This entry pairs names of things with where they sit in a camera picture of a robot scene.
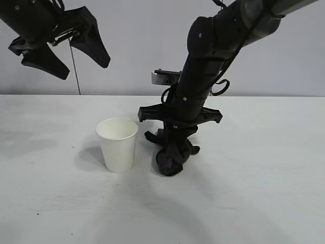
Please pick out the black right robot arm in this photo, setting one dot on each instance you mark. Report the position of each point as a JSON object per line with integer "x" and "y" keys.
{"x": 241, "y": 23}

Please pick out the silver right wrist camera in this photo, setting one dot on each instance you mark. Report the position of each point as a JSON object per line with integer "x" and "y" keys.
{"x": 161, "y": 77}

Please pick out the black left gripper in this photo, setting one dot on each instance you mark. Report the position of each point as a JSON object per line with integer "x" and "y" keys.
{"x": 33, "y": 20}

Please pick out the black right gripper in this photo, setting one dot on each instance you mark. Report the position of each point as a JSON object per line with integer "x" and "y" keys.
{"x": 193, "y": 91}

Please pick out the black and purple cloth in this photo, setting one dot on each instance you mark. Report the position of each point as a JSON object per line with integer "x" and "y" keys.
{"x": 170, "y": 162}

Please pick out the white paper cup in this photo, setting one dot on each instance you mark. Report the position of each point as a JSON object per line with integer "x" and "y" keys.
{"x": 118, "y": 152}

